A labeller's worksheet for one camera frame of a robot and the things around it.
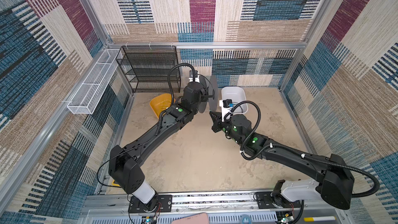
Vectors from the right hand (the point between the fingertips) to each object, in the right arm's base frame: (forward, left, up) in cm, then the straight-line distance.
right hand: (209, 115), depth 74 cm
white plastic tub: (+35, -23, -25) cm, 49 cm away
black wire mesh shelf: (+46, +40, -7) cm, 61 cm away
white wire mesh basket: (+20, +70, -7) cm, 73 cm away
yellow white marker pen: (-39, -45, -26) cm, 65 cm away
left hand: (+13, +4, +8) cm, 16 cm away
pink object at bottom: (-38, +6, -25) cm, 46 cm away
